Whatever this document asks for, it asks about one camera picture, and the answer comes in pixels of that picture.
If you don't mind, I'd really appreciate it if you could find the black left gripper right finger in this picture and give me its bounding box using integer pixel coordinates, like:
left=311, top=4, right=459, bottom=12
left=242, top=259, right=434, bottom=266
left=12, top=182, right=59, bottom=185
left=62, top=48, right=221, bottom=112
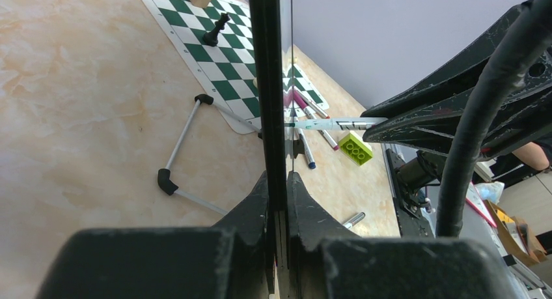
left=288, top=172, right=526, bottom=298

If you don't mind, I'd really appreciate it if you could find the blue capped marker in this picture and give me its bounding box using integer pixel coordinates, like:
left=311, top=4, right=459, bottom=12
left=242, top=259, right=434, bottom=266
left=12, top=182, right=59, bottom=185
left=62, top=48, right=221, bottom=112
left=296, top=128, right=316, bottom=169

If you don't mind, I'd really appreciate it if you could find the purple capped marker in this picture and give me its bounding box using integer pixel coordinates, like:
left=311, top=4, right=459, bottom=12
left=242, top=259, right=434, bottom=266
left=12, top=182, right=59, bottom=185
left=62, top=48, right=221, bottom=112
left=292, top=89, right=340, bottom=152

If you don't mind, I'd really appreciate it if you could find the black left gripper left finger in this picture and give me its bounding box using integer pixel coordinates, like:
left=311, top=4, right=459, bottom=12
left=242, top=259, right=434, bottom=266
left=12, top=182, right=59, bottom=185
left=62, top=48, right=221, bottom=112
left=37, top=173, right=275, bottom=298

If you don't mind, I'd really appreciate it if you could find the white whiteboard black frame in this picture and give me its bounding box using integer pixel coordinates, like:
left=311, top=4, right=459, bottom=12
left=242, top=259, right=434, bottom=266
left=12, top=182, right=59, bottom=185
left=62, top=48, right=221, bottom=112
left=247, top=0, right=295, bottom=212

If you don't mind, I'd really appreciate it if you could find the lime green toy brick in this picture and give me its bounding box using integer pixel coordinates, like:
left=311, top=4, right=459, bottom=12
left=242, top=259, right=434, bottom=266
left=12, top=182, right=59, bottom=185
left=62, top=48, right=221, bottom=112
left=338, top=131, right=373, bottom=166

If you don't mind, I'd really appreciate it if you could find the black capped marker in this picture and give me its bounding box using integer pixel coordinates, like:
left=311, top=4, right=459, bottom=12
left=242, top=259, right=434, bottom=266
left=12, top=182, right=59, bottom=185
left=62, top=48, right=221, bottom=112
left=342, top=212, right=366, bottom=229

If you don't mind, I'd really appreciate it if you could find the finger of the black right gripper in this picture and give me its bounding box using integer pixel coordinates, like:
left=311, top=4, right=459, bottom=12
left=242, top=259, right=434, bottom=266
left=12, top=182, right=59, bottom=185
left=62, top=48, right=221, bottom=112
left=363, top=86, right=551, bottom=160
left=363, top=0, right=551, bottom=121

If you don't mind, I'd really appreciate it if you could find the whiteboard wire stand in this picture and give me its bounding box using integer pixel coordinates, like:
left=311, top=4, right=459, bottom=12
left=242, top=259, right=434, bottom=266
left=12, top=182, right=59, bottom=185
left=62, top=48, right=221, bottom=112
left=157, top=94, right=265, bottom=215

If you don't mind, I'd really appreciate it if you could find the black chess piece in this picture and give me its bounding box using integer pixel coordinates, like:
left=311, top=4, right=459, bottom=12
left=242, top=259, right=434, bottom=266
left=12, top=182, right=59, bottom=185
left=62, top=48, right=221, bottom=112
left=202, top=12, right=230, bottom=47

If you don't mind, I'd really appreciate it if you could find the red capped marker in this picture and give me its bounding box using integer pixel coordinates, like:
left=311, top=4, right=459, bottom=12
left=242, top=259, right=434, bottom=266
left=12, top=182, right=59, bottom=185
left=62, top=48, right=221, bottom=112
left=296, top=91, right=330, bottom=119

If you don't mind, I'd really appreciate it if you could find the black whiteboard foot right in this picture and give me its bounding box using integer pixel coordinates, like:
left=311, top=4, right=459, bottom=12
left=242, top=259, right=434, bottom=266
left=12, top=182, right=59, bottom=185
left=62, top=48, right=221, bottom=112
left=292, top=138, right=305, bottom=159

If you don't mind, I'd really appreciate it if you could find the green white chess mat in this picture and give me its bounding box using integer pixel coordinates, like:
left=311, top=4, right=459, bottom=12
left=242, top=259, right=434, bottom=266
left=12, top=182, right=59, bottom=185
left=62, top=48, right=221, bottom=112
left=141, top=0, right=261, bottom=127

